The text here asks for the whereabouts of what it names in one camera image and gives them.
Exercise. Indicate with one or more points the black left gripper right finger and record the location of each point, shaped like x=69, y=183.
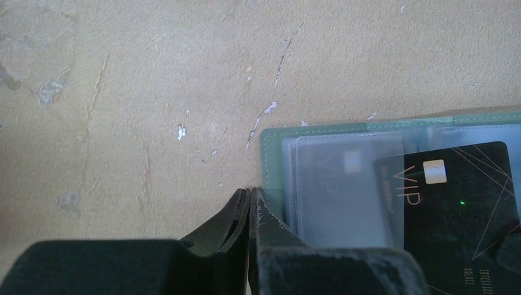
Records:
x=281, y=263

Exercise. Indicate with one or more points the black VIP card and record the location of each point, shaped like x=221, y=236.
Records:
x=450, y=208
x=340, y=202

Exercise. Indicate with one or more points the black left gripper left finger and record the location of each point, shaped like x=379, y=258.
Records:
x=212, y=259

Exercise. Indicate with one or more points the teal card holder wallet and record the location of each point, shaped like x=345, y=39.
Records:
x=278, y=147

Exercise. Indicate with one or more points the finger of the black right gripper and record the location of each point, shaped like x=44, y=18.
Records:
x=507, y=254

